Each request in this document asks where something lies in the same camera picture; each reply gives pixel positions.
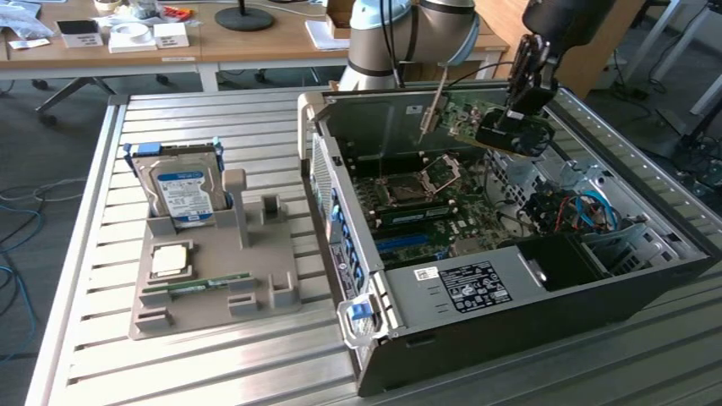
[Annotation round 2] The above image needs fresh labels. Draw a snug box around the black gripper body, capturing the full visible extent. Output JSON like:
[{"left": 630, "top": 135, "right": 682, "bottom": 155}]
[{"left": 522, "top": 0, "right": 609, "bottom": 58}]

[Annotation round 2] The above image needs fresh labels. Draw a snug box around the graphics card with black fan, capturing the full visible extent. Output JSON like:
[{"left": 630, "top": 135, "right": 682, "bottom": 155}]
[{"left": 419, "top": 63, "right": 558, "bottom": 158}]

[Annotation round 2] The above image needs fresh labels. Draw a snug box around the silver metal drive cage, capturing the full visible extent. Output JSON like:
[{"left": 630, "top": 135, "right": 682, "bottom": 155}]
[{"left": 484, "top": 145, "right": 602, "bottom": 200}]

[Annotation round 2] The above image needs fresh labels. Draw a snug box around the metal socket cover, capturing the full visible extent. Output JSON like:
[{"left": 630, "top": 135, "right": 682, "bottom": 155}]
[{"left": 419, "top": 154, "right": 462, "bottom": 195}]

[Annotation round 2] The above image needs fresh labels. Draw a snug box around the green motherboard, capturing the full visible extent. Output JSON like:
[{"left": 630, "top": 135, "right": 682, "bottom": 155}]
[{"left": 352, "top": 164, "right": 536, "bottom": 272}]

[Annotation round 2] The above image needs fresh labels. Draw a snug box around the CPU socket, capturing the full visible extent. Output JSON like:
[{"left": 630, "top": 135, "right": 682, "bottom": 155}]
[{"left": 375, "top": 175, "right": 435, "bottom": 204}]

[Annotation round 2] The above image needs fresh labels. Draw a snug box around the RAM stick with white label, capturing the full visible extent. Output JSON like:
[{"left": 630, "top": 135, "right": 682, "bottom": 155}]
[{"left": 376, "top": 206, "right": 458, "bottom": 228}]

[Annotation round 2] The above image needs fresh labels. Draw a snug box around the brown cardboard box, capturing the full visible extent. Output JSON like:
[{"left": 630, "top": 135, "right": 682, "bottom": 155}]
[{"left": 324, "top": 0, "right": 355, "bottom": 40}]

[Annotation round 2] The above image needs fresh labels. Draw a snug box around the white paper stack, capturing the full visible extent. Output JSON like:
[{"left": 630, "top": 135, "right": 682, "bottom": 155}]
[{"left": 304, "top": 19, "right": 351, "bottom": 51}]

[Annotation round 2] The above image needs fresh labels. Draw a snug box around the silver disk bay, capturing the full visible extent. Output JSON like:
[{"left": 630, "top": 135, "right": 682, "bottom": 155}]
[{"left": 579, "top": 222, "right": 682, "bottom": 276}]

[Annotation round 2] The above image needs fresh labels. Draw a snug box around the blue expansion slot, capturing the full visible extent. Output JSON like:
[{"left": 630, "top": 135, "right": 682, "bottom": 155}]
[{"left": 375, "top": 233, "right": 434, "bottom": 253}]

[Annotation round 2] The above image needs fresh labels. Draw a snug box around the wooden desk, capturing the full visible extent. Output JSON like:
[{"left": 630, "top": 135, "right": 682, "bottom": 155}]
[
  {"left": 0, "top": 0, "right": 203, "bottom": 126},
  {"left": 200, "top": 0, "right": 508, "bottom": 92}
]

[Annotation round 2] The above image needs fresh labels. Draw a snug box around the black round lamp base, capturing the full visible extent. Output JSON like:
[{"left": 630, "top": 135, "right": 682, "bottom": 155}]
[{"left": 214, "top": 0, "right": 276, "bottom": 31}]

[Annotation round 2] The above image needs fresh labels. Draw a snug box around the grey power supply unit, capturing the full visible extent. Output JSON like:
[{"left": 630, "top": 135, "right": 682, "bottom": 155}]
[{"left": 371, "top": 247, "right": 551, "bottom": 331}]

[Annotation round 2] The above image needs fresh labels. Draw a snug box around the black open PC case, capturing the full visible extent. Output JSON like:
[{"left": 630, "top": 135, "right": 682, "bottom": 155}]
[{"left": 296, "top": 75, "right": 721, "bottom": 398}]

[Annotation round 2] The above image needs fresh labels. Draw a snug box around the silver latch with blue tab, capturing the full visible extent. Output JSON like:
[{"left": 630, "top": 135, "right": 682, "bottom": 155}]
[{"left": 336, "top": 294, "right": 390, "bottom": 350}]

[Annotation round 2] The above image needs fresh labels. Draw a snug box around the orange small item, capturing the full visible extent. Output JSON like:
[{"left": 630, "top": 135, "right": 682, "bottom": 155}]
[{"left": 160, "top": 4, "right": 196, "bottom": 21}]

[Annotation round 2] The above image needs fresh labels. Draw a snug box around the plain white box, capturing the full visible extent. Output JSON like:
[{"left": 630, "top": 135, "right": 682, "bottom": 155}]
[{"left": 152, "top": 22, "right": 190, "bottom": 49}]

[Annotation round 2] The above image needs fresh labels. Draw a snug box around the hard disk in blue caddy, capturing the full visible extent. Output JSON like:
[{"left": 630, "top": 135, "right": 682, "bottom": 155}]
[{"left": 121, "top": 141, "right": 227, "bottom": 229}]

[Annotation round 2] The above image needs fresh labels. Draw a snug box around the white tape roll on box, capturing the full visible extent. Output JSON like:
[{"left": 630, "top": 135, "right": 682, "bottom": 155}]
[{"left": 107, "top": 21, "right": 157, "bottom": 54}]

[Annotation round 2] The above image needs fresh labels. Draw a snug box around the grey parts rack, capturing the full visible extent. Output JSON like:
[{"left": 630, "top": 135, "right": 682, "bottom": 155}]
[{"left": 128, "top": 168, "right": 304, "bottom": 342}]

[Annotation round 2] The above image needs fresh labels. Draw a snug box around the green RAM stick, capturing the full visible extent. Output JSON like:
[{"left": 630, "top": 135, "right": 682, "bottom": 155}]
[{"left": 141, "top": 272, "right": 252, "bottom": 294}]

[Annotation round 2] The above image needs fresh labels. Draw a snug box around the silver CPU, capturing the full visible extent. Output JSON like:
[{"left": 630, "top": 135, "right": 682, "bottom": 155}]
[{"left": 149, "top": 244, "right": 188, "bottom": 278}]

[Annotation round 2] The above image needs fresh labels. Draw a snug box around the white box with black top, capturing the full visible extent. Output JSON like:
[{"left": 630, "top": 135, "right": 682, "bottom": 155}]
[{"left": 55, "top": 19, "right": 105, "bottom": 48}]

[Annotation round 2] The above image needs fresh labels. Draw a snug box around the white paper label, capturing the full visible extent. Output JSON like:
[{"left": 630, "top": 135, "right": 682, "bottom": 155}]
[{"left": 8, "top": 37, "right": 51, "bottom": 51}]

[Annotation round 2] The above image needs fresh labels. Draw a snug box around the clear plastic bag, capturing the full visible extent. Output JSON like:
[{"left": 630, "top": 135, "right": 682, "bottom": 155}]
[{"left": 0, "top": 2, "right": 55, "bottom": 40}]

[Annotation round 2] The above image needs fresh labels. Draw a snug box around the black cable behind case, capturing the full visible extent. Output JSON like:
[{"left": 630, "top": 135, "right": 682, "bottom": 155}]
[{"left": 450, "top": 61, "right": 515, "bottom": 81}]

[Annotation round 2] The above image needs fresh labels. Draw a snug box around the white desk frame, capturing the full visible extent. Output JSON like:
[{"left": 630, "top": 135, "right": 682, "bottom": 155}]
[{"left": 619, "top": 0, "right": 722, "bottom": 115}]

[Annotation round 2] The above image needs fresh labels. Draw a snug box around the blue wire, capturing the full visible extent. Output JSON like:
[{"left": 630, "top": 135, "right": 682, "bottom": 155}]
[{"left": 569, "top": 189, "right": 619, "bottom": 232}]

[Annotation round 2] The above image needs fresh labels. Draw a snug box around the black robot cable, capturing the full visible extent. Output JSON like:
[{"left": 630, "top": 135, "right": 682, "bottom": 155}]
[{"left": 378, "top": 0, "right": 408, "bottom": 89}]

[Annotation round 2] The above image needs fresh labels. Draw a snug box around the blue floor cable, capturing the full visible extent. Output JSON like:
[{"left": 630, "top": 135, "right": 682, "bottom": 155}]
[{"left": 0, "top": 202, "right": 44, "bottom": 365}]

